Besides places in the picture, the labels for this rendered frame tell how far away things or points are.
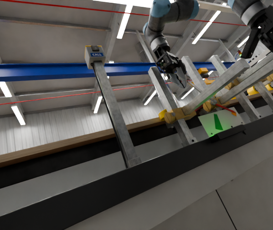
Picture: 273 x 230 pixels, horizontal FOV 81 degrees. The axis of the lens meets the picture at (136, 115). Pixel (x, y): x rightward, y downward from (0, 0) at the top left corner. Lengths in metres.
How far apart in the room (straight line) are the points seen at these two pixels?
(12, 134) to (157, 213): 8.08
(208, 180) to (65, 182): 0.54
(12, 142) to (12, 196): 7.59
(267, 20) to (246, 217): 0.89
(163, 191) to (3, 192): 0.54
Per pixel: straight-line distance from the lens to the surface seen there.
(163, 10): 0.75
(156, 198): 0.57
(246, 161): 0.88
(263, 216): 1.19
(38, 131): 8.28
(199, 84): 0.91
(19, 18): 5.25
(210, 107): 0.85
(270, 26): 0.78
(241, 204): 1.09
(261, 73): 0.80
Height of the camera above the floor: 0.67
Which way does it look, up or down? 20 degrees up
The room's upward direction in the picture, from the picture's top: 22 degrees counter-clockwise
